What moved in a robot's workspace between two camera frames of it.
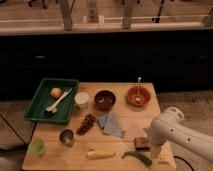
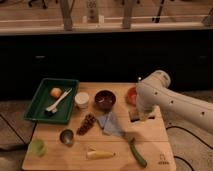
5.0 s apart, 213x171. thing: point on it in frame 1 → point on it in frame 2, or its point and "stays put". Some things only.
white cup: [82, 100] stays put
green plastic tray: [36, 110] stays put
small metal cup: [66, 137] stays put
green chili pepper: [140, 157] → [136, 153]
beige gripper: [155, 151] → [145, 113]
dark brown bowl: [105, 100] stays put
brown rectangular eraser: [142, 143] → [140, 115]
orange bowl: [138, 96] stays put
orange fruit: [56, 92] stays put
